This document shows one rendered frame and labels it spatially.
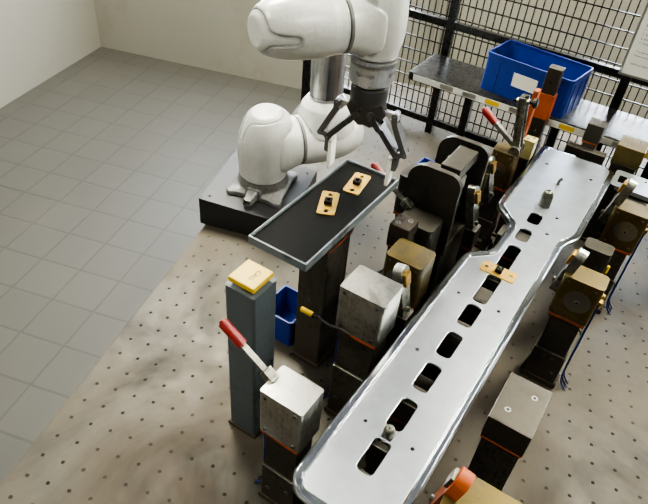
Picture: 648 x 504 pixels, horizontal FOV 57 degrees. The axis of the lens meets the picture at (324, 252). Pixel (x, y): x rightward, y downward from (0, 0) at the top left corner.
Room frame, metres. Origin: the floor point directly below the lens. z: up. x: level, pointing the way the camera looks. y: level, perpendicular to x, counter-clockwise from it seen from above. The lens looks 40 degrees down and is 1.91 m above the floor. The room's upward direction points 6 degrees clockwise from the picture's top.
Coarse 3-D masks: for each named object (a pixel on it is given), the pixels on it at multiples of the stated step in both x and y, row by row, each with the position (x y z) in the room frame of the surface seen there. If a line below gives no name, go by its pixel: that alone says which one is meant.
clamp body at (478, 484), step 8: (480, 480) 0.49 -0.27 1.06; (472, 488) 0.48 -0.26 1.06; (480, 488) 0.48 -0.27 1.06; (488, 488) 0.48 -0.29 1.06; (464, 496) 0.46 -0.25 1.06; (472, 496) 0.47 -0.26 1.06; (480, 496) 0.47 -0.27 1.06; (488, 496) 0.47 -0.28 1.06; (496, 496) 0.47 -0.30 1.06; (504, 496) 0.47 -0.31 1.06
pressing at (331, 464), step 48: (528, 192) 1.40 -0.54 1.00; (576, 192) 1.43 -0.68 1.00; (528, 240) 1.19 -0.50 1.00; (576, 240) 1.22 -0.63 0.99; (528, 288) 1.01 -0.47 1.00; (432, 336) 0.84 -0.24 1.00; (480, 336) 0.85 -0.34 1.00; (384, 384) 0.70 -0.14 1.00; (432, 384) 0.72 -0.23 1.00; (480, 384) 0.73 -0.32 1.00; (336, 432) 0.59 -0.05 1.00; (432, 432) 0.61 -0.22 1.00; (336, 480) 0.50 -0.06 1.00; (384, 480) 0.51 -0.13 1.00
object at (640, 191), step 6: (618, 174) 1.55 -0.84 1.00; (624, 174) 1.55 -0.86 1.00; (630, 174) 1.55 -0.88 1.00; (612, 180) 1.51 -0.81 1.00; (636, 180) 1.52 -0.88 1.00; (642, 180) 1.53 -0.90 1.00; (618, 186) 1.48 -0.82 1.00; (636, 186) 1.49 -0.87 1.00; (642, 186) 1.49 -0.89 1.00; (636, 192) 1.46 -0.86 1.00; (642, 192) 1.46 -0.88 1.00; (642, 198) 1.44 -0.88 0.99
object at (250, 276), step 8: (248, 264) 0.82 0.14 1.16; (256, 264) 0.83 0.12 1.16; (232, 272) 0.80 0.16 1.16; (240, 272) 0.80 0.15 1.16; (248, 272) 0.80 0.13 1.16; (256, 272) 0.80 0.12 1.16; (264, 272) 0.81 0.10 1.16; (272, 272) 0.81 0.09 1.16; (232, 280) 0.78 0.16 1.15; (240, 280) 0.78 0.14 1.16; (248, 280) 0.78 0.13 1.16; (256, 280) 0.78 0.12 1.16; (264, 280) 0.79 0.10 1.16; (248, 288) 0.76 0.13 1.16; (256, 288) 0.77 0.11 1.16
